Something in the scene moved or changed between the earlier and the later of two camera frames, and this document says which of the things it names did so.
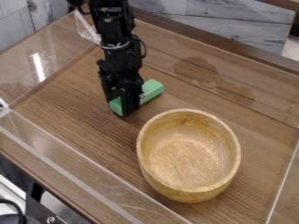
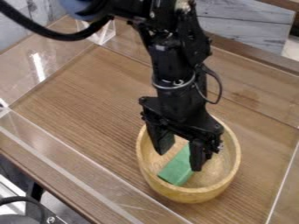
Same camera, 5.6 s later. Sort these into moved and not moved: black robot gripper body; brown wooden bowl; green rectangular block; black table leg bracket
Moved: green rectangular block; black robot gripper body
Not moved: brown wooden bowl; black table leg bracket
